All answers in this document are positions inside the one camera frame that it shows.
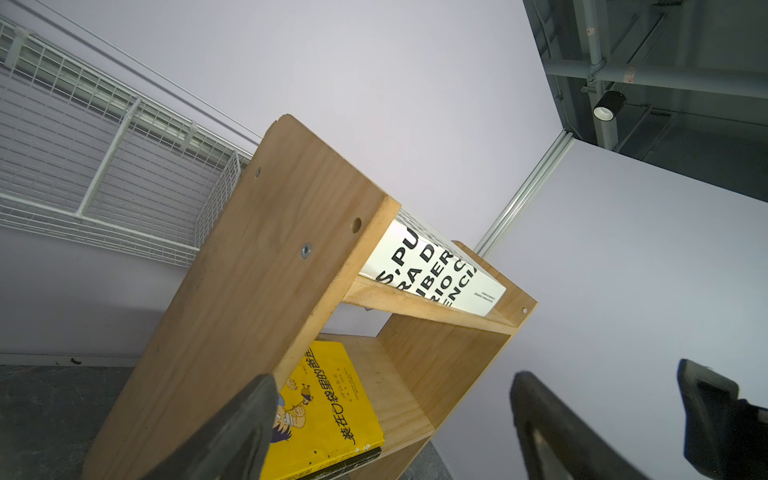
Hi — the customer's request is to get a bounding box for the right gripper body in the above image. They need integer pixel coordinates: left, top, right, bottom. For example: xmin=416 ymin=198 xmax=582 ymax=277
xmin=677 ymin=359 xmax=767 ymax=479

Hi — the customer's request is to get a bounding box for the yellow book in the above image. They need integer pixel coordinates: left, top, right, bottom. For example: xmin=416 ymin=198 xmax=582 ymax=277
xmin=261 ymin=341 xmax=385 ymax=480

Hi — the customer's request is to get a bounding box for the white wire rack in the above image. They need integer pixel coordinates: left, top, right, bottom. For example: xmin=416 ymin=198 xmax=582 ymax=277
xmin=1 ymin=1 xmax=252 ymax=267

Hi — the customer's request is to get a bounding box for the ceiling spot lamp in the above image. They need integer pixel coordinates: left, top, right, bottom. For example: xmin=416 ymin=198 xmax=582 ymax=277
xmin=593 ymin=90 xmax=626 ymax=122

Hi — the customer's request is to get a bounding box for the white book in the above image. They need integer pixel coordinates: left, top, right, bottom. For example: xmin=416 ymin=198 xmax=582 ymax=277
xmin=360 ymin=209 xmax=506 ymax=316

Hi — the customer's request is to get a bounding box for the wooden two-tier shelf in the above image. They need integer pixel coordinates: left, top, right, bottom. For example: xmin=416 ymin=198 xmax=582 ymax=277
xmin=82 ymin=114 xmax=537 ymax=479

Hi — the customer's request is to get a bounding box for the black book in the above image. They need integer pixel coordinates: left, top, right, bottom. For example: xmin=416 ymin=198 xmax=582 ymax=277
xmin=300 ymin=447 xmax=382 ymax=480

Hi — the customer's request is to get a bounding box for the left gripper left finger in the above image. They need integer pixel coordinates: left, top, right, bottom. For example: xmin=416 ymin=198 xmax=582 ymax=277
xmin=144 ymin=374 xmax=278 ymax=479

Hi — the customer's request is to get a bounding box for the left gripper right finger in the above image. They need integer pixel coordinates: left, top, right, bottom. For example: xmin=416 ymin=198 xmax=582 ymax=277
xmin=509 ymin=371 xmax=646 ymax=479

